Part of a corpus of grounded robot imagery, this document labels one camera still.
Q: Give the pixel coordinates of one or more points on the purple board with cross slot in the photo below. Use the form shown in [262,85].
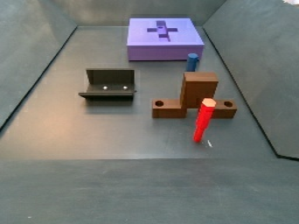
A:
[162,39]

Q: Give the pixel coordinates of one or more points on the brown T-shaped block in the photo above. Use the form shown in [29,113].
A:
[198,86]

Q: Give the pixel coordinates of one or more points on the black angle bracket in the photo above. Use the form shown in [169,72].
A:
[110,82]

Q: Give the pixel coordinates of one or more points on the red hexagonal peg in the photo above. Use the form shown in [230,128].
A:
[206,111]

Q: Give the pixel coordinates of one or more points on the blue hexagonal peg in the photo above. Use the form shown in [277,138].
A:
[191,62]

